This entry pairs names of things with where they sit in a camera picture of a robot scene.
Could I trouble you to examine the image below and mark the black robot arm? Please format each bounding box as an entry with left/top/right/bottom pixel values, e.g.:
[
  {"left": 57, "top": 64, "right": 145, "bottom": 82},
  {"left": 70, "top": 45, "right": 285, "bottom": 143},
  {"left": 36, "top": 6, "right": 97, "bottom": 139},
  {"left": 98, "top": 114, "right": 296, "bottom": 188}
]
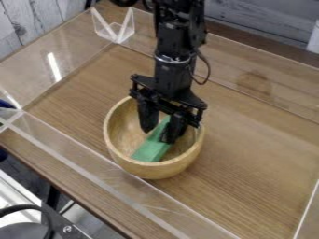
[{"left": 109, "top": 0, "right": 207, "bottom": 144}]

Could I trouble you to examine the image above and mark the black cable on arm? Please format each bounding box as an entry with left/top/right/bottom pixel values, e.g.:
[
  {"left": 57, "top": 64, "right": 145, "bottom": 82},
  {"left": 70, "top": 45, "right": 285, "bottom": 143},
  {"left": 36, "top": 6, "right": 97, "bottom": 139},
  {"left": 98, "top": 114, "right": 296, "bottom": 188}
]
[{"left": 186, "top": 49, "right": 212, "bottom": 86}]

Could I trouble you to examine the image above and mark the brown wooden bowl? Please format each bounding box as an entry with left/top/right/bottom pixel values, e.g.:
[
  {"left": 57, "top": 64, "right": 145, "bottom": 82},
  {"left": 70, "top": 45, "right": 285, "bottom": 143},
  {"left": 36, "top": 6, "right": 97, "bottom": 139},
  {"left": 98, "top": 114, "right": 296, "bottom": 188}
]
[{"left": 102, "top": 97, "right": 204, "bottom": 179}]

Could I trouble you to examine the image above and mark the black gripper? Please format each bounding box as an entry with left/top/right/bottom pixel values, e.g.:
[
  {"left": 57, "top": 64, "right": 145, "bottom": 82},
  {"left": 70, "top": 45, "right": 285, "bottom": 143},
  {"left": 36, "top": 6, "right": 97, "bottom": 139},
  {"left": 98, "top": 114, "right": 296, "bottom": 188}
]
[{"left": 129, "top": 54, "right": 207, "bottom": 144}]

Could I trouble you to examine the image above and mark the clear acrylic enclosure wall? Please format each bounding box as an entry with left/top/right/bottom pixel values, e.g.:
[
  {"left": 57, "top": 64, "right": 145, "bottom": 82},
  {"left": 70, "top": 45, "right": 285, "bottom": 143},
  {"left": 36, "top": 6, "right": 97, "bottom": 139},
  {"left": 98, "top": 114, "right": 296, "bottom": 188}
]
[{"left": 0, "top": 3, "right": 319, "bottom": 239}]

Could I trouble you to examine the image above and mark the black metal bracket with screw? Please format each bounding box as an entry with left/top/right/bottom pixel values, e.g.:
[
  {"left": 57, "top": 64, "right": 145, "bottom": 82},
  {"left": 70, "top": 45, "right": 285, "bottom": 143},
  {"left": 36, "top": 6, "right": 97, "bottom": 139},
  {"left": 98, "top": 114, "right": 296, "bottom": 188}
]
[{"left": 41, "top": 204, "right": 92, "bottom": 239}]

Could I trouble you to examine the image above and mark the blue object at left edge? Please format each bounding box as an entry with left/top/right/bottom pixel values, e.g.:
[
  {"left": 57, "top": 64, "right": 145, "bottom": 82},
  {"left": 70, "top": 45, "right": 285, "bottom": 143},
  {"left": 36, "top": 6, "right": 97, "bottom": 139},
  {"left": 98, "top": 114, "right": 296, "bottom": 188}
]
[{"left": 0, "top": 99, "right": 16, "bottom": 109}]

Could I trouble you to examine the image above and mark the black cable lower left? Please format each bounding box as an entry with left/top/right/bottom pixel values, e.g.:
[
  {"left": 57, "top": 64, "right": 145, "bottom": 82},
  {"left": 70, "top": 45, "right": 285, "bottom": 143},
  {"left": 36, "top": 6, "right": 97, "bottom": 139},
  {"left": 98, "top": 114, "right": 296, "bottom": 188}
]
[{"left": 0, "top": 204, "right": 54, "bottom": 239}]

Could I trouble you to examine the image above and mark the green rectangular block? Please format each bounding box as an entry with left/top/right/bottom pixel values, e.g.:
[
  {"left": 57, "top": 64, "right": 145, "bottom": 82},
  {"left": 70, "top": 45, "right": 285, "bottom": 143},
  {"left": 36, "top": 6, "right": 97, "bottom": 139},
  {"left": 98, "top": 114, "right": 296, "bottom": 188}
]
[{"left": 130, "top": 117, "right": 170, "bottom": 162}]

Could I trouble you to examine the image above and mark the white object at right edge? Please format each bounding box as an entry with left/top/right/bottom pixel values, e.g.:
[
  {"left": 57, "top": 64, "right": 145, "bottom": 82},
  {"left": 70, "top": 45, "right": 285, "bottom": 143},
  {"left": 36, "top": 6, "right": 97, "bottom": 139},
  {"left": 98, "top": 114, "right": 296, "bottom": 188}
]
[{"left": 307, "top": 19, "right": 319, "bottom": 54}]

